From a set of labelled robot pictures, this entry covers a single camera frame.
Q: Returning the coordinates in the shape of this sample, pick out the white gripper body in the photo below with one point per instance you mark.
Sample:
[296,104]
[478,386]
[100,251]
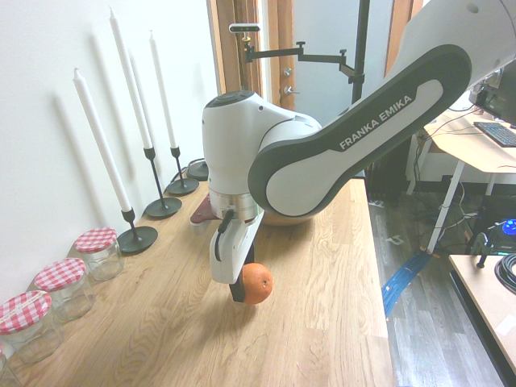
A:
[231,258]

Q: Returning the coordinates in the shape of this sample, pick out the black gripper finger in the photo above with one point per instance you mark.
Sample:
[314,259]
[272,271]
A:
[238,292]

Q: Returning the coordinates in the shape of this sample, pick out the orange fruit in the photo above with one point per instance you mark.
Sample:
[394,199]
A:
[260,284]

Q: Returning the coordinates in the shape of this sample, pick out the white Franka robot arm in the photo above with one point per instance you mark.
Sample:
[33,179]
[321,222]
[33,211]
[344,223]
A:
[363,133]

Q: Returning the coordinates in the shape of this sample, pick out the wooden fruit bowl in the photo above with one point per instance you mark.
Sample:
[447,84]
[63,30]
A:
[286,221]

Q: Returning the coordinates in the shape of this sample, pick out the black candle holder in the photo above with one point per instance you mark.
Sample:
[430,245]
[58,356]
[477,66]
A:
[137,242]
[197,172]
[163,209]
[183,187]

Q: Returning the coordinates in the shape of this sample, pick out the glass jar checked lid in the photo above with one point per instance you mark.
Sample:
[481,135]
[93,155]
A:
[98,262]
[66,298]
[28,338]

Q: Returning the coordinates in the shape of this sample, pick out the blue floor strip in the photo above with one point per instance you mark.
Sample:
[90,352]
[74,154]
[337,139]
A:
[403,282]

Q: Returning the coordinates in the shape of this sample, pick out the short white candle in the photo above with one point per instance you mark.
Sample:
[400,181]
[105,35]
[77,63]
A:
[101,141]

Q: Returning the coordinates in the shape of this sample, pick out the medium white candle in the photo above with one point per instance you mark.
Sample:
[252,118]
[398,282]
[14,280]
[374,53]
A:
[161,88]

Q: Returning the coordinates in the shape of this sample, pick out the silver door lock knob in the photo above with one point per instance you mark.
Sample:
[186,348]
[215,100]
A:
[287,72]

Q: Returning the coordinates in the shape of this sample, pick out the tallest white candle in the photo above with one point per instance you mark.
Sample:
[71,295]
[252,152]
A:
[129,80]

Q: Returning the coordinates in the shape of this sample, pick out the black table clamp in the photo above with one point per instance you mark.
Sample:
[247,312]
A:
[483,248]

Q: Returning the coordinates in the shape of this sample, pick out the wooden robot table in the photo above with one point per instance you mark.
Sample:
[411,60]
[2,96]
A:
[488,314]

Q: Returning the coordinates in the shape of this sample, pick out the white door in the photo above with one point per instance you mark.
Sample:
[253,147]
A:
[326,24]

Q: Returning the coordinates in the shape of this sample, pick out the light wooden desk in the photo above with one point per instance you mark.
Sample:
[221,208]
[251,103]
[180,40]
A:
[463,157]

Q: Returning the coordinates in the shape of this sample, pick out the blue lit device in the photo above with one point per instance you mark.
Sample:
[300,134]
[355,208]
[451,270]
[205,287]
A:
[508,227]

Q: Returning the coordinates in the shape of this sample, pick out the black keyboard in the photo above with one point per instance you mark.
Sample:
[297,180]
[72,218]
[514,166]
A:
[498,133]

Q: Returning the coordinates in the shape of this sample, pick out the black monitor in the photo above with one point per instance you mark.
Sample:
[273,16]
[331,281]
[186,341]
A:
[500,92]

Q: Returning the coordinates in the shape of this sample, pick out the grey stereo camera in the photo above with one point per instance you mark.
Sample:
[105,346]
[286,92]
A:
[244,28]

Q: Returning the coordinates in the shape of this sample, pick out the black pole camera stand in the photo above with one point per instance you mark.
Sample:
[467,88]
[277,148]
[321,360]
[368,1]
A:
[360,48]

